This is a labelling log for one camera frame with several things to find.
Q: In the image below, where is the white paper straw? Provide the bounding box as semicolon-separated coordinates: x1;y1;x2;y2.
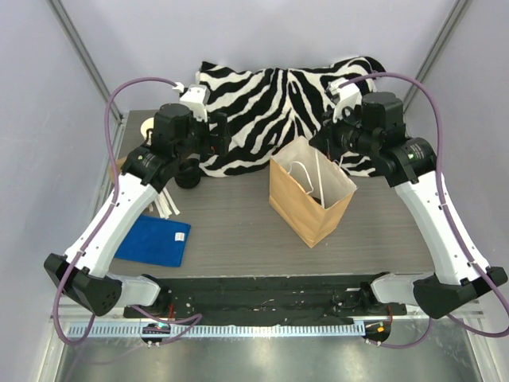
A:
314;151;325;209

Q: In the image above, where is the brown paper takeout bag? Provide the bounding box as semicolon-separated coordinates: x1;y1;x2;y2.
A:
269;137;357;248

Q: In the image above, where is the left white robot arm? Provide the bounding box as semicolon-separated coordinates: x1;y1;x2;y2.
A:
44;103;231;318

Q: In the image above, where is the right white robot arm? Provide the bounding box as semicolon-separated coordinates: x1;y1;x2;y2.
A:
310;85;508;319

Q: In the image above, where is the stack of paper cups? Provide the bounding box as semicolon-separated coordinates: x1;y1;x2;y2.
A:
140;117;154;141

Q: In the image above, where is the stack of black lids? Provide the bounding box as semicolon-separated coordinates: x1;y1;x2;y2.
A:
175;161;201;189

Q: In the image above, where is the zebra print pillow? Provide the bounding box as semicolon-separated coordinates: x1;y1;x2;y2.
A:
196;57;385;177

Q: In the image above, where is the cardboard cup carrier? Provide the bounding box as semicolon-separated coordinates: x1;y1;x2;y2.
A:
107;157;126;183

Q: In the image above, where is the white paper straws bundle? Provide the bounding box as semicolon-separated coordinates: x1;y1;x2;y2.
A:
148;188;181;220

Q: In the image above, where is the blue folded cloth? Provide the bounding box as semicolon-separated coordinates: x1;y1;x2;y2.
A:
115;215;191;267

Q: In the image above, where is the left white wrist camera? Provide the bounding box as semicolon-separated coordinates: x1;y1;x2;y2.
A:
173;83;210;122

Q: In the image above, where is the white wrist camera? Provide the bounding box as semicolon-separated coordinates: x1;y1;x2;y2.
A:
326;79;362;123
173;83;210;122

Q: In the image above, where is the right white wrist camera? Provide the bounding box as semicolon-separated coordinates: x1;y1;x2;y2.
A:
326;79;362;123

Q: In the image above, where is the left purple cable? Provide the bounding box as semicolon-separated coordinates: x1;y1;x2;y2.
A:
52;78;204;346

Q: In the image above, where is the purple cable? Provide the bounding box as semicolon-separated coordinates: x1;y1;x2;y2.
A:
341;72;509;349
52;78;204;346

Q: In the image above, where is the white slotted cable duct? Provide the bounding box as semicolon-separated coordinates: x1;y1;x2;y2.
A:
88;322;365;338

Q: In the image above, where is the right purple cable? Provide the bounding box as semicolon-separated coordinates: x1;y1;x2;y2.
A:
341;72;509;349

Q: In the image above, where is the aluminium frame rail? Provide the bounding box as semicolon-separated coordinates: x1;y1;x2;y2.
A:
59;300;484;320

